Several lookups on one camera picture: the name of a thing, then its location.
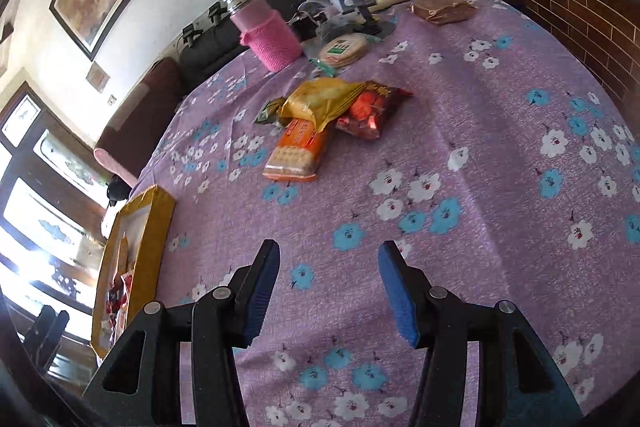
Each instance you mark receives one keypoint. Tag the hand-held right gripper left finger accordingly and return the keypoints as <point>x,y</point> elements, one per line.
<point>260,302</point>

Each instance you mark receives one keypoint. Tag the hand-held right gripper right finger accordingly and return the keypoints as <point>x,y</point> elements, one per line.
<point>402,302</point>

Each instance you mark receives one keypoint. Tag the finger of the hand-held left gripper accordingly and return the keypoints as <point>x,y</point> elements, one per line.
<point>61,324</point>
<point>41,332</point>

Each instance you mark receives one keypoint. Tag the red candy packet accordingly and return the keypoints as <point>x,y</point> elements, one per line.
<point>117,302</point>

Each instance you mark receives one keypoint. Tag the orange snack packet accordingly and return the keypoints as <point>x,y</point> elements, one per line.
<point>123,252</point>

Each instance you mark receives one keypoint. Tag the wooden glass door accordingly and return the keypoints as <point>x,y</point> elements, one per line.
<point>30,207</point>

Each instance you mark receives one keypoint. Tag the purple floral tablecloth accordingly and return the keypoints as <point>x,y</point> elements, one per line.
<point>500,207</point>

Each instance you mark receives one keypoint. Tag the orange cracker packet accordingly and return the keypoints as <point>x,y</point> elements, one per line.
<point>295,152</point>

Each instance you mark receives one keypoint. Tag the small green packet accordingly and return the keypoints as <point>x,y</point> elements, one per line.
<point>267,112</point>

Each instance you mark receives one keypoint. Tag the red snack bag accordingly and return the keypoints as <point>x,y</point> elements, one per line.
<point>370,112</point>

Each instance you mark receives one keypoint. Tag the brown armchair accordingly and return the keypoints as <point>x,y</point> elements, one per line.
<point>140,127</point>

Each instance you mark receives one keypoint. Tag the yellow snack packet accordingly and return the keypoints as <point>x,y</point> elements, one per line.
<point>320,97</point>

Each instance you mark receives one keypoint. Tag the green label cracker sleeve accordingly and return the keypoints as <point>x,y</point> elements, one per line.
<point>345,49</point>

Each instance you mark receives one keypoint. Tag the pink knit-covered bottle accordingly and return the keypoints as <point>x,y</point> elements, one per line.
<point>270,37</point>

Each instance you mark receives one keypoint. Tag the black clamp device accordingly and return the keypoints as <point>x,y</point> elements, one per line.
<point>215,13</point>
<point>190,35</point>

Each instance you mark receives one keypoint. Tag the clear plastic cup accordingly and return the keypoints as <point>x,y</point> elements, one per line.
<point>315,12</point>

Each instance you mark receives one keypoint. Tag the brown wrapped packet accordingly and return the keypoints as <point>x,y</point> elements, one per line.
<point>442,9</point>

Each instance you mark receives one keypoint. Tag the small wall frame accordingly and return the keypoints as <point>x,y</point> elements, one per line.
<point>97,77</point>

